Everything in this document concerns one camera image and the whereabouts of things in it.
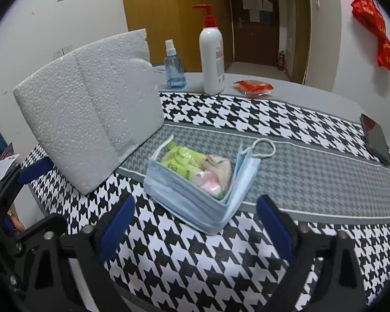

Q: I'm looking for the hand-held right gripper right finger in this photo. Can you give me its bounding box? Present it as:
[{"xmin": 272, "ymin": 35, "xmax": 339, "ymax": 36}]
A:
[{"xmin": 256, "ymin": 194, "xmax": 369, "ymax": 312}]

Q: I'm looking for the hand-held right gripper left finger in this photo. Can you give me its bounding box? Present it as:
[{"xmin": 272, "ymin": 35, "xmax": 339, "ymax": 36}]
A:
[{"xmin": 26, "ymin": 193, "xmax": 135, "ymax": 312}]

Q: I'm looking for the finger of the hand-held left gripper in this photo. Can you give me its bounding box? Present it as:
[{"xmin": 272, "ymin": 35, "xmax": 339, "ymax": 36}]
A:
[{"xmin": 0, "ymin": 158, "xmax": 54, "ymax": 202}]

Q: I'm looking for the blue face mask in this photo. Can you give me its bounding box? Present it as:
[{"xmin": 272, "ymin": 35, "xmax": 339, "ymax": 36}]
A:
[{"xmin": 144, "ymin": 135, "xmax": 277, "ymax": 235}]

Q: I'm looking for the white foam box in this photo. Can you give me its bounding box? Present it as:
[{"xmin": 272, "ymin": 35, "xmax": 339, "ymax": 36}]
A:
[{"xmin": 13, "ymin": 29, "xmax": 166, "ymax": 196}]

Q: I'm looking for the white paper sheet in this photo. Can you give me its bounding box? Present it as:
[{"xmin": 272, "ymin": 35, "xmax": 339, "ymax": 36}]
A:
[{"xmin": 0, "ymin": 154, "xmax": 20, "ymax": 191}]

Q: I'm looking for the houndstooth tablecloth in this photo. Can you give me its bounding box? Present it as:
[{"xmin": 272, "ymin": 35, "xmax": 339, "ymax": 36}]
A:
[{"xmin": 21, "ymin": 71, "xmax": 390, "ymax": 312}]

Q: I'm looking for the pink floral packet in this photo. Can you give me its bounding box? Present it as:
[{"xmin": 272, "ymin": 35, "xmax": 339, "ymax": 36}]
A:
[{"xmin": 195, "ymin": 154, "xmax": 233, "ymax": 200}]

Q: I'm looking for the yellow-green packet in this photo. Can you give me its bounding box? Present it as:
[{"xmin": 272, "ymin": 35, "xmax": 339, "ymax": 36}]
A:
[
  {"xmin": 161, "ymin": 141, "xmax": 191, "ymax": 166},
  {"xmin": 167, "ymin": 149, "xmax": 206, "ymax": 181}
]

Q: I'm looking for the black phone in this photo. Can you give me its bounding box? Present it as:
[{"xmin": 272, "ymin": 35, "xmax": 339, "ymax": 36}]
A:
[{"xmin": 360, "ymin": 114, "xmax": 390, "ymax": 166}]

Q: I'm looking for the red snack packet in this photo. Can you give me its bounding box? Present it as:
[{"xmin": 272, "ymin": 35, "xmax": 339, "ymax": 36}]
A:
[{"xmin": 232, "ymin": 80, "xmax": 274, "ymax": 98}]

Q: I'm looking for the blue spray bottle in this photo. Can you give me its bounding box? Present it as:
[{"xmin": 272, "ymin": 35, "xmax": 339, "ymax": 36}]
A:
[{"xmin": 164, "ymin": 39, "xmax": 187, "ymax": 90}]

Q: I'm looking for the white pump bottle red top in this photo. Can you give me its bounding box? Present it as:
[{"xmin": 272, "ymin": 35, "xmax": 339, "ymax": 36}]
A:
[{"xmin": 192, "ymin": 4, "xmax": 226, "ymax": 95}]

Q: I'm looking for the dark brown door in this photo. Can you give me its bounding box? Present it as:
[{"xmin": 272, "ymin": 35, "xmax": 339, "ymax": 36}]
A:
[{"xmin": 229, "ymin": 0, "xmax": 280, "ymax": 66}]

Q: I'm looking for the light wooden door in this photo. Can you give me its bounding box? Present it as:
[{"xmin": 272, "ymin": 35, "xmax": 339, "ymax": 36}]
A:
[{"xmin": 292, "ymin": 0, "xmax": 313, "ymax": 85}]

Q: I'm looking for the wooden wardrobe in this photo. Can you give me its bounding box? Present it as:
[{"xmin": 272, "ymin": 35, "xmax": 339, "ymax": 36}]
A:
[{"xmin": 120, "ymin": 0, "xmax": 235, "ymax": 74}]

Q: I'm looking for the wide white paper notice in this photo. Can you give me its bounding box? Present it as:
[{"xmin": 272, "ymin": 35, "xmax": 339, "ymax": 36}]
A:
[{"xmin": 242, "ymin": 0, "xmax": 274, "ymax": 11}]

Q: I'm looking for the red plastic bag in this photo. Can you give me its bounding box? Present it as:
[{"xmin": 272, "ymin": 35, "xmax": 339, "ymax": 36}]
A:
[{"xmin": 351, "ymin": 0, "xmax": 390, "ymax": 75}]

